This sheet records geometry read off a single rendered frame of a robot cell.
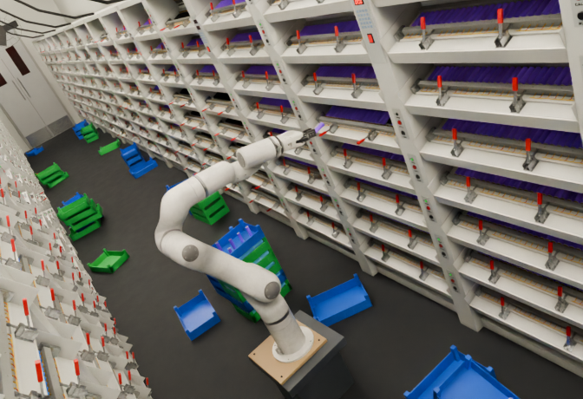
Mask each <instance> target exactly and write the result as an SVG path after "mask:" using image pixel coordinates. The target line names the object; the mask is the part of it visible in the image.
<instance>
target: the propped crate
mask: <svg viewBox="0 0 583 399"><path fill-rule="evenodd" d="M509 397H512V398H513V399H520V398H519V397H518V396H516V395H515V394H514V393H513V392H511V391H510V390H509V389H507V388H506V387H505V386H504V385H502V384H501V383H500V382H498V381H497V380H496V379H495V378H493V377H492V376H491V375H490V374H489V373H488V372H487V371H485V370H484V369H482V368H481V367H480V366H479V365H477V364H476V363H475V362H473V361H472V357H471V356H470V355H469V354H467V355H466V356H465V358H464V361H463V362H462V363H461V364H460V365H459V366H458V367H457V368H456V369H455V371H454V372H453V373H452V374H451V375H450V376H449V377H448V378H447V379H446V380H445V381H444V382H443V383H442V384H441V385H440V386H439V387H435V388H434V389H433V399H508V398H509Z"/></svg>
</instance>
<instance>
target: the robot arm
mask: <svg viewBox="0 0 583 399"><path fill-rule="evenodd" d="M315 136H317V135H316V130H315V128H313V129H311V128H307V129H306V130H303V131H300V132H299V131H294V130H290V131H287V132H285V133H283V134H280V135H278V136H271V137H269V138H266V139H263V140H262V141H257V142H255V143H253V144H250V145H248V146H245V147H242V148H239V149H238V150H237V159H238V160H237V161H235V162H234V163H231V164H230V163H228V162H226V161H221V162H218V163H216V164H214V165H212V166H211V167H209V168H207V169H205V170H204V171H202V172H200V173H197V174H195V175H194V176H193V177H191V178H189V179H188V180H185V181H183V182H182V183H180V184H179V185H177V186H175V187H173V188H171V189H170V190H169V191H167V192H166V193H165V195H164V196H163V198H162V200H161V204H160V220H159V223H158V225H157V227H156V229H155V234H154V237H155V243H156V245H157V247H158V249H159V251H160V252H162V253H163V254H164V255H166V256H167V257H169V258H170V259H172V260H173V261H174V262H176V263H178V264H180V265H183V266H185V267H186V268H189V269H191V270H195V271H200V272H203V273H205V274H207V275H209V276H211V277H214V278H217V279H219V280H221V281H223V282H225V283H227V284H229V285H231V286H233V287H235V288H237V289H239V291H240V293H241V294H242V295H243V297H244V298H245V299H246V300H247V302H248V303H249V304H250V305H251V306H252V307H253V308H254V309H255V311H256V312H257V313H258V314H259V315H260V317H261V319H262V320H263V322H264V324H265V326H266V328H267V329H268V330H269V332H270V333H271V335H272V338H273V339H274V341H275V342H274V344H273V346H272V354H273V355H274V357H275V358H276V360H278V361H279V362H281V363H293V362H296V361H297V360H299V359H301V358H302V357H304V356H305V355H306V354H307V353H308V352H309V351H310V350H311V347H312V345H313V343H314V336H313V334H312V332H311V330H310V329H308V328H307V327H304V326H299V325H298V322H297V321H296V319H295V317H294V316H293V314H292V312H291V310H290V308H289V306H288V304H287V303H286V301H285V300H284V298H283V297H282V296H281V295H280V292H281V283H280V280H279V278H278V277H277V276H276V275H275V274H274V273H272V272H270V271H268V270H266V269H265V268H263V267H261V266H259V265H256V264H253V263H246V262H244V261H242V260H240V259H237V258H235V257H233V256H231V255H229V254H227V253H225V252H223V251H221V250H219V249H216V248H214V247H212V246H210V245H207V244H205V243H203V242H200V241H198V240H197V239H194V238H192V237H190V236H188V235H186V234H185V233H183V232H182V225H183V223H184V221H185V219H186V217H187V215H188V213H189V210H190V208H191V207H192V206H194V205H195V204H197V203H199V202H200V201H202V200H203V199H205V198H207V197H208V196H210V195H212V194H213V193H216V192H217V191H219V190H220V189H221V188H223V187H224V186H226V185H228V184H230V183H232V184H234V183H239V182H241V181H242V180H245V179H246V178H248V177H249V176H251V175H253V174H254V173H256V172H257V171H258V170H259V169H260V168H261V166H262V165H263V164H264V163H265V162H267V161H269V160H273V159H275V158H278V157H279V156H280V155H281V154H282V153H283V152H284V151H288V150H291V149H293V148H296V147H300V146H302V145H304V144H305V142H304V141H308V140H309V139H310V138H313V137H315Z"/></svg>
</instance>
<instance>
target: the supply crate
mask: <svg viewBox="0 0 583 399"><path fill-rule="evenodd" d="M246 226H248V227H249V229H250V230H251V232H252V236H251V237H250V235H249V234H248V232H247V230H246ZM237 232H240V234H241V236H242V238H243V240H244V242H243V243H241V241H240V239H239V237H238V235H237ZM264 236H265V235H264V233H263V231H262V229H261V228H260V226H259V225H256V226H252V225H249V224H247V223H245V222H244V221H243V219H239V224H238V225H237V226H235V227H234V228H233V229H232V230H231V231H230V232H228V233H227V234H226V235H225V236H223V237H222V238H221V239H219V240H218V241H217V242H219V244H220V246H221V248H222V250H223V252H225V253H227V254H229V255H231V256H233V257H235V258H240V257H241V256H242V255H243V254H244V253H246V252H247V251H248V250H249V249H251V248H252V247H253V246H254V245H256V244H257V243H258V242H259V241H260V240H261V239H262V238H263V237H264ZM229 239H232V240H233V243H234V244H235V245H236V249H233V247H232V245H231V244H230V242H229ZM228 247H231V249H232V252H231V253H230V252H229V251H228V250H227V248H228Z"/></svg>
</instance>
